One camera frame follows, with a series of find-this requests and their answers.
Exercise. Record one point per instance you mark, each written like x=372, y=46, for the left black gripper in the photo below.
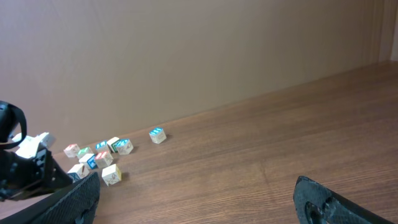
x=25, y=178

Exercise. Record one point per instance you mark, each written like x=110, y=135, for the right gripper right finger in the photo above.
x=316, y=204

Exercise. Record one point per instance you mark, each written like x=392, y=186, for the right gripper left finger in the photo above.
x=76, y=203

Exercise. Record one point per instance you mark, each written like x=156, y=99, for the white block letter A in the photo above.
x=111, y=175

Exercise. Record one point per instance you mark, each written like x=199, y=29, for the white block blue X side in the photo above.
x=78, y=172

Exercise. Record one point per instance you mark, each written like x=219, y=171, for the red I letter block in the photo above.
x=103, y=159

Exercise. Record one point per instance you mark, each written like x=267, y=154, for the green Z letter block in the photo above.
x=82, y=152

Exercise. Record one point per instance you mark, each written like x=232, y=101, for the red Y letter block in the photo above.
x=72, y=150

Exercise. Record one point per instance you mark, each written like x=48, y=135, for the blue L letter block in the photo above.
x=102, y=147

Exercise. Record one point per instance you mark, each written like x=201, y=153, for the white block green side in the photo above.
x=112, y=144

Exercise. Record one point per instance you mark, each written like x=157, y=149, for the blue D letter block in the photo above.
x=124, y=146

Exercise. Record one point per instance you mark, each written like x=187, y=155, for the blue block far right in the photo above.
x=157, y=135

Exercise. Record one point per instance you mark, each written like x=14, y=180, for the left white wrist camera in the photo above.
x=28, y=147

